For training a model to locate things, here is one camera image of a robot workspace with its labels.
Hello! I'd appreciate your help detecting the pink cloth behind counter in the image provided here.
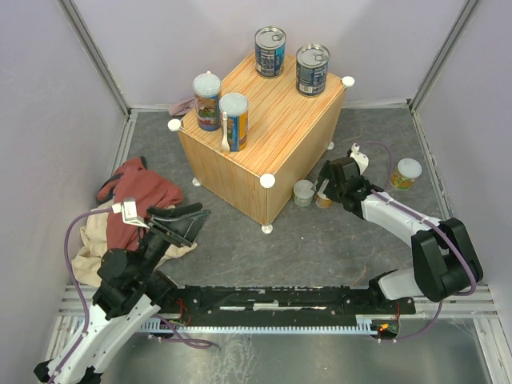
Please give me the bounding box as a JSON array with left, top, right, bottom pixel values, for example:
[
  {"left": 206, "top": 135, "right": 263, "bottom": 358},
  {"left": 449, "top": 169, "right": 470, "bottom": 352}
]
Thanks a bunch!
[{"left": 168, "top": 98, "right": 195, "bottom": 117}]

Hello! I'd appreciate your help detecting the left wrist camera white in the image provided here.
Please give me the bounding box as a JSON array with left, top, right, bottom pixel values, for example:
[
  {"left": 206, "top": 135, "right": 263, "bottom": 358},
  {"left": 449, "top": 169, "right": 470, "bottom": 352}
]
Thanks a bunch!
[{"left": 111, "top": 198, "right": 150, "bottom": 229}]

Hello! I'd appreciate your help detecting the red cloth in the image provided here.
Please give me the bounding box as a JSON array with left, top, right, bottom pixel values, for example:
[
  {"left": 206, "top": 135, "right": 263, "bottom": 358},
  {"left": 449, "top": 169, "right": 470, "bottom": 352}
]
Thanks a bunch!
[{"left": 96, "top": 156, "right": 183, "bottom": 250}]

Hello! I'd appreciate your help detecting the green orange fruit cup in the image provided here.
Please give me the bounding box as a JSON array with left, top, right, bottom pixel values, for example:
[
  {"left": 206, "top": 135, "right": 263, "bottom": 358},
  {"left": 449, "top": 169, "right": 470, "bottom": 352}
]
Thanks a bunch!
[{"left": 390, "top": 158, "right": 422, "bottom": 190}]

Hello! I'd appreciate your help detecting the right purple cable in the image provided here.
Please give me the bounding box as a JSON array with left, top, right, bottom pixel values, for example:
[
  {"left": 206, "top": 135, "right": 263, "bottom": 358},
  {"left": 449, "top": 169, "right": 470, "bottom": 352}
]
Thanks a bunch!
[{"left": 359, "top": 142, "right": 395, "bottom": 193}]

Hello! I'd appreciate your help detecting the white plastic spoon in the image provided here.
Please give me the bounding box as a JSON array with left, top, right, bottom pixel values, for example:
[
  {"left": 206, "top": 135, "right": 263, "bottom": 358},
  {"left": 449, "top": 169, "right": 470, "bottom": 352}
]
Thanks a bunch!
[{"left": 221, "top": 111, "right": 230, "bottom": 152}]

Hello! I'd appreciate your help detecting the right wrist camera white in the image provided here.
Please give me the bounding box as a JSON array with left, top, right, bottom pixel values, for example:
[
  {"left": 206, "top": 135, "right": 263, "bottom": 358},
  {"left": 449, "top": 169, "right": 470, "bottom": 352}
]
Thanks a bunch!
[{"left": 348, "top": 143, "right": 370, "bottom": 175}]

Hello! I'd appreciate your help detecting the orange cup white lid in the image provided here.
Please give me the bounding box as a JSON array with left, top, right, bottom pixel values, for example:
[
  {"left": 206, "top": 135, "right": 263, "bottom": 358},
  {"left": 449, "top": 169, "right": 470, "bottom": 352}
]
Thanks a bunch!
[{"left": 315, "top": 190, "right": 333, "bottom": 209}]

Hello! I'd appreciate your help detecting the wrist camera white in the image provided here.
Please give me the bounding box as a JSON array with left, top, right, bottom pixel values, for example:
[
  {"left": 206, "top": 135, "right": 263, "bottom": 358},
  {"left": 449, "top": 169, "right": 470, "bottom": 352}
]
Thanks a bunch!
[
  {"left": 348, "top": 143, "right": 370, "bottom": 175},
  {"left": 111, "top": 198, "right": 150, "bottom": 229}
]

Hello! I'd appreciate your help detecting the clear lid small cup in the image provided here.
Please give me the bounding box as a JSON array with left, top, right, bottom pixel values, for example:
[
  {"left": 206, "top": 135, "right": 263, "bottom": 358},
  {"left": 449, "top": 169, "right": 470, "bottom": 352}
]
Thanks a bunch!
[{"left": 293, "top": 179, "right": 315, "bottom": 207}]

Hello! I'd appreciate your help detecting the tall yellow drink can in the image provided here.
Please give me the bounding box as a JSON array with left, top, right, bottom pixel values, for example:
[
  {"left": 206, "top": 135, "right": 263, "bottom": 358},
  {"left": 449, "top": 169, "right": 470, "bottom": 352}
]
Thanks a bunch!
[{"left": 219, "top": 92, "right": 249, "bottom": 152}]

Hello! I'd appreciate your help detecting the beige cloth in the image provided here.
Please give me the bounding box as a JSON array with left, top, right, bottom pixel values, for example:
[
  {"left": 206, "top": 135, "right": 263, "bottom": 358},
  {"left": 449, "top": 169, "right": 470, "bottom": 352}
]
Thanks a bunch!
[{"left": 71, "top": 199, "right": 197, "bottom": 288}]

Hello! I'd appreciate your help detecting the tall can cartoon label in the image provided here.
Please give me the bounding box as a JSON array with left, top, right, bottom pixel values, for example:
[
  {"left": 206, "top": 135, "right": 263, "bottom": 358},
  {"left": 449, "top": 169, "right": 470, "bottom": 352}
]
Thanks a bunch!
[{"left": 193, "top": 71, "right": 222, "bottom": 131}]

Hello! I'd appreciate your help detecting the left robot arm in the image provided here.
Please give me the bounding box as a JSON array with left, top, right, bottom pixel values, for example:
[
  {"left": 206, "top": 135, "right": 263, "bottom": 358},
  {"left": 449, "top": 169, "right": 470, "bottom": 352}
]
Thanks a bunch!
[{"left": 34, "top": 203, "right": 211, "bottom": 383}]

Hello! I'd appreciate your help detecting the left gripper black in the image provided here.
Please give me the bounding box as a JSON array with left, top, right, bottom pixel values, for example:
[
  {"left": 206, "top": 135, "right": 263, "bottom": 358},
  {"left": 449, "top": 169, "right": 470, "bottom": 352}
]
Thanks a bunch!
[{"left": 135, "top": 202, "right": 212, "bottom": 280}]

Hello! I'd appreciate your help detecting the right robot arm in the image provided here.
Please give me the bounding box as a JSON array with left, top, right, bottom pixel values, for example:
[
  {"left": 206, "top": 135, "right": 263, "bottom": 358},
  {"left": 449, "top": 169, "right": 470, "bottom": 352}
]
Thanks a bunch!
[{"left": 316, "top": 157, "right": 483, "bottom": 313}]

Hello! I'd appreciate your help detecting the wooden cube counter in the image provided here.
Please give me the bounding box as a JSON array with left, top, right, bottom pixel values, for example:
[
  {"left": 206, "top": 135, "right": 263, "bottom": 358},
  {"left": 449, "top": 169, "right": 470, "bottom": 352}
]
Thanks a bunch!
[{"left": 178, "top": 54, "right": 345, "bottom": 226}]

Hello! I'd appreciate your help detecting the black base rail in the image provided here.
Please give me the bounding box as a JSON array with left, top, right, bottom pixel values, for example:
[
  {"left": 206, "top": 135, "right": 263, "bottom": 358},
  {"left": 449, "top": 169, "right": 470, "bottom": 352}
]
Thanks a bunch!
[{"left": 146, "top": 271, "right": 416, "bottom": 326}]

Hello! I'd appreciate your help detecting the white cable duct strip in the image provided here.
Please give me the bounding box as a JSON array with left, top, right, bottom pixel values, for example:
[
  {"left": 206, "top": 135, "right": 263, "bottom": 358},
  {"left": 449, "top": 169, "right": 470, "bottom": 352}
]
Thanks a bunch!
[{"left": 138, "top": 314, "right": 401, "bottom": 335}]

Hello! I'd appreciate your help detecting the blue Progresso soup can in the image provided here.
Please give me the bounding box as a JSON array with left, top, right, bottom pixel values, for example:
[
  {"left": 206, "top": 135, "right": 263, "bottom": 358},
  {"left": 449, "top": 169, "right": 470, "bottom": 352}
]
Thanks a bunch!
[{"left": 254, "top": 26, "right": 286, "bottom": 78}]

